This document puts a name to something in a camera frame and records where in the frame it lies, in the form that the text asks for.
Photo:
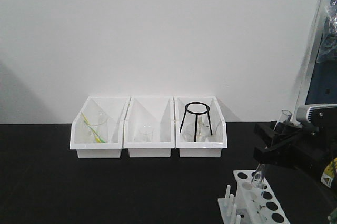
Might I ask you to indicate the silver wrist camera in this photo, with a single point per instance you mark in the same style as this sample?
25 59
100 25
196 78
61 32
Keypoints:
304 112

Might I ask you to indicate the white storage bin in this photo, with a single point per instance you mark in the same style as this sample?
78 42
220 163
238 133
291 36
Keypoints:
157 112
116 109
214 144

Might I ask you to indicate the glass flask under tripod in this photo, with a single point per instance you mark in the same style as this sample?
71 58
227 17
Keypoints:
196 132

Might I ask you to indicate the clear plastic bag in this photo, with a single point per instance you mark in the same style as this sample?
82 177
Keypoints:
327 49

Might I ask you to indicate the blue pegboard shelf unit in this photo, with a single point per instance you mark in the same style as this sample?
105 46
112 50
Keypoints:
316 82

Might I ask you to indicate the small glass beaker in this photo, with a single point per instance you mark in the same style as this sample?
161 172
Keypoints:
146 133

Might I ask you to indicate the glass test tube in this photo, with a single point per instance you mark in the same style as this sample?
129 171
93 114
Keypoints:
283 118
259 176

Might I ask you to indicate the black wire tripod stand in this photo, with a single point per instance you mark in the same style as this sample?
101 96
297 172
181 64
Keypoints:
197 108

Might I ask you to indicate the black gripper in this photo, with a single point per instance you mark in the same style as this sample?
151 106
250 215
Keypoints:
313 150

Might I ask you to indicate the glass beaker with stirrers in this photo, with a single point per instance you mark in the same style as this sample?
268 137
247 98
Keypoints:
96 128

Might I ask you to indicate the right white storage bin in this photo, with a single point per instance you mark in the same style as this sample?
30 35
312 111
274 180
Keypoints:
214 144

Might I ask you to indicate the white test tube rack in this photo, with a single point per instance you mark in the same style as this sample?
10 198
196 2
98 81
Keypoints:
250 204

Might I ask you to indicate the left white storage bin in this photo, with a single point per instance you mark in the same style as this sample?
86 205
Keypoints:
116 109

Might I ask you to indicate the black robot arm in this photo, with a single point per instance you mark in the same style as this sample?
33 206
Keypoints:
326 182

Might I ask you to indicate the middle white storage bin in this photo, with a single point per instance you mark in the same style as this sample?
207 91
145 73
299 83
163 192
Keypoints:
157 112

